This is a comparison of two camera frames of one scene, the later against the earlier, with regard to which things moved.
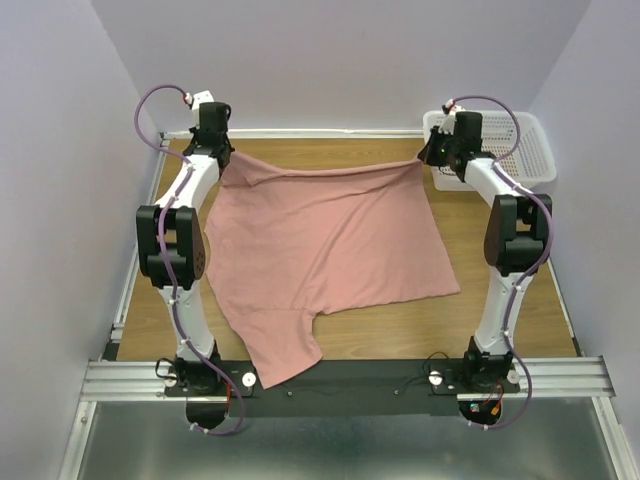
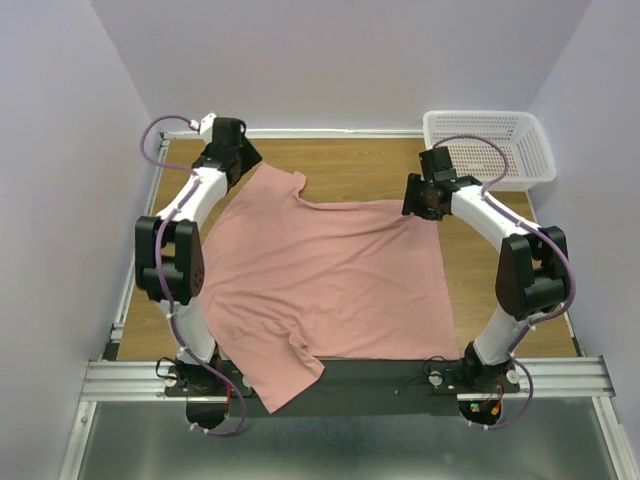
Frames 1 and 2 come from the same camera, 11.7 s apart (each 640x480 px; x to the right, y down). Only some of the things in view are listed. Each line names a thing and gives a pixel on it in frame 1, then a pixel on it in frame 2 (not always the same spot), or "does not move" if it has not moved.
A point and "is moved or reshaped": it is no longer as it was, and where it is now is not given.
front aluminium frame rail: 542,379 does not move
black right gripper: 426,154 -> 414,183
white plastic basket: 530,161 does not move
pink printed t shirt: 288,243 is moved or reshaped
